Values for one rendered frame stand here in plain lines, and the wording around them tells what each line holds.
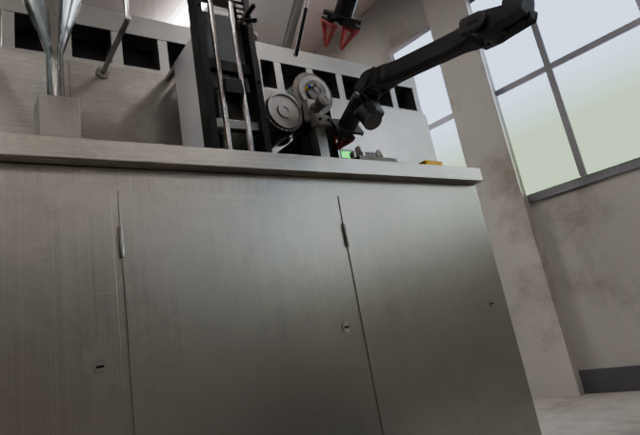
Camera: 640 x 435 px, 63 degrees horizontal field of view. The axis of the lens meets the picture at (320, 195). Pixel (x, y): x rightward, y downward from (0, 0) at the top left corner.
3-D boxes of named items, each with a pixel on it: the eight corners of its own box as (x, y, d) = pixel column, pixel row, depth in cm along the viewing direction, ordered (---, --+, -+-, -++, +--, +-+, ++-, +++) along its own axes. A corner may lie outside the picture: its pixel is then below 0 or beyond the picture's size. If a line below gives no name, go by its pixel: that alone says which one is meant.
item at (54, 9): (30, 198, 113) (25, -23, 128) (22, 216, 123) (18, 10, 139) (98, 199, 121) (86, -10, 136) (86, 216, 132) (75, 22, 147)
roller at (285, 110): (270, 126, 151) (265, 88, 154) (233, 159, 170) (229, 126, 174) (306, 129, 158) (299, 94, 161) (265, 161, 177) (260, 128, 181)
